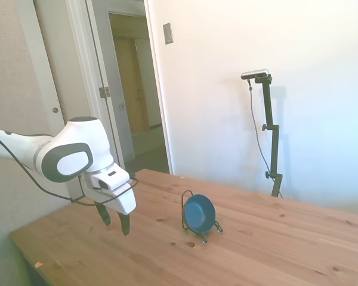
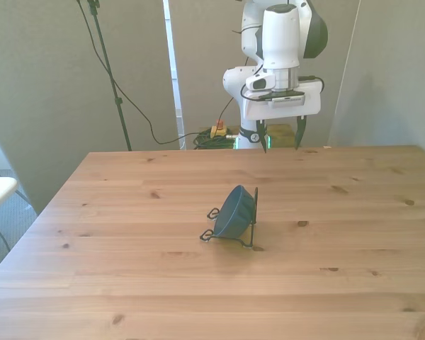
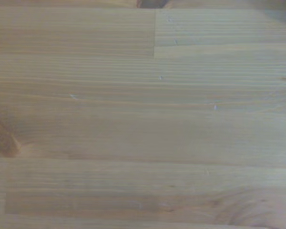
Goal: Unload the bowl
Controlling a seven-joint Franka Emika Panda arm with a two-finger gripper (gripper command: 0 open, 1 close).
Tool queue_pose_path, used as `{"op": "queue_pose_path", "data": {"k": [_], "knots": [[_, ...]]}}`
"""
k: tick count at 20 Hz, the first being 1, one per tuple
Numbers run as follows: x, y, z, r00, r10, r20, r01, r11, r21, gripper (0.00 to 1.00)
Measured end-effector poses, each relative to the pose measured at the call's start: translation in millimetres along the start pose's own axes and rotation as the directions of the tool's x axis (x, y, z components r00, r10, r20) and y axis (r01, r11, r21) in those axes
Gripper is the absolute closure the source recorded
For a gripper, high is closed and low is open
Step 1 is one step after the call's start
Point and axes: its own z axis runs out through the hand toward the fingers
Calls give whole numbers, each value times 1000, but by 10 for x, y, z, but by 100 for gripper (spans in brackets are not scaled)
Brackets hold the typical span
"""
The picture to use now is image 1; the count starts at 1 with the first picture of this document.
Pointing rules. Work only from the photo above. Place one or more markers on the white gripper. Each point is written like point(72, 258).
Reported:
point(123, 202)

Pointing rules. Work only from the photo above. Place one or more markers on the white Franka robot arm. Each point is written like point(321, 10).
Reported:
point(77, 134)

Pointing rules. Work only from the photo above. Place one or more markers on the small tan scrap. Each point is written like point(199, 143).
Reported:
point(38, 264)

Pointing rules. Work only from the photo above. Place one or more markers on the metal door knob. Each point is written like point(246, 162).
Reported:
point(55, 110)

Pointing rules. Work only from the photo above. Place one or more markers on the metal door hinge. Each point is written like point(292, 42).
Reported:
point(104, 91)

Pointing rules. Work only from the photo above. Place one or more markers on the wooden hallway door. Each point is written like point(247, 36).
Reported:
point(131, 89)

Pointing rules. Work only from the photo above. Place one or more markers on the white door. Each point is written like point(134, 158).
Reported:
point(56, 59)

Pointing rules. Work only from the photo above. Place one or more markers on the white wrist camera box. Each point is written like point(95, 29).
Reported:
point(113, 178)

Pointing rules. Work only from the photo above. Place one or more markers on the white door frame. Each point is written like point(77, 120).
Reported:
point(161, 104)

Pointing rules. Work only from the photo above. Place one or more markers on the black camera stand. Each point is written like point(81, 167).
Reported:
point(270, 113)

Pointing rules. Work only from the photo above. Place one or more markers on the silver camera on stand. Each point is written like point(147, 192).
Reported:
point(255, 74)

